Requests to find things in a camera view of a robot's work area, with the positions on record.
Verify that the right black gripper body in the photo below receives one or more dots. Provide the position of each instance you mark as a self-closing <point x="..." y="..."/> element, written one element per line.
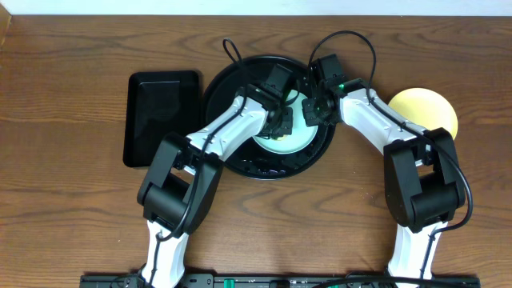
<point x="313" y="113"/>

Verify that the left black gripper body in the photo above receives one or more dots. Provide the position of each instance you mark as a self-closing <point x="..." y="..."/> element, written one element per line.
<point x="278" y="125"/>

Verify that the mint plate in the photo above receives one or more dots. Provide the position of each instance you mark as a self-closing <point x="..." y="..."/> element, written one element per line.
<point x="302" y="135"/>

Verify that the yellow plate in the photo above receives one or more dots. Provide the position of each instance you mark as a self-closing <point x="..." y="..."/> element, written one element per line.
<point x="426" y="108"/>

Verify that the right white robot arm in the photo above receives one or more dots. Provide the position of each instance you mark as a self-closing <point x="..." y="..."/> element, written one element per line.
<point x="426" y="191"/>

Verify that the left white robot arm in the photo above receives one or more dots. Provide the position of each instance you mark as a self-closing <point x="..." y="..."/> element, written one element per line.
<point x="177" y="192"/>

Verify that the black round tray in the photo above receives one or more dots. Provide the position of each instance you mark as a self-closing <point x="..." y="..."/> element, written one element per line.
<point x="250" y="159"/>

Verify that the black rectangular tray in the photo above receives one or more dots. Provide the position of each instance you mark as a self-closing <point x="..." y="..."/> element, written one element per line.
<point x="158" y="103"/>

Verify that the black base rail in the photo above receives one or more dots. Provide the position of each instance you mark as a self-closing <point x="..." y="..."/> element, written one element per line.
<point x="205" y="280"/>

